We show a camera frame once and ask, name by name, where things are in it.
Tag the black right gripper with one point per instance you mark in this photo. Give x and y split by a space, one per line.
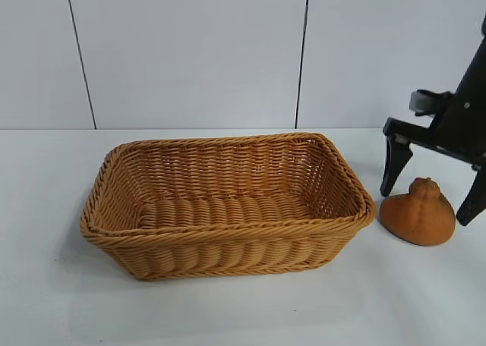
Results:
459 133

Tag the brown bread roll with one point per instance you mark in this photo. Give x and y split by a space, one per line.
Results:
414 221

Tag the woven wicker rectangular basket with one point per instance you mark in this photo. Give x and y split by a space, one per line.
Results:
228 247

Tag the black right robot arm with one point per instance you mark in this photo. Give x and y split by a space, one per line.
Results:
479 65

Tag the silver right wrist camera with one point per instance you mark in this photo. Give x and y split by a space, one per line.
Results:
421 101

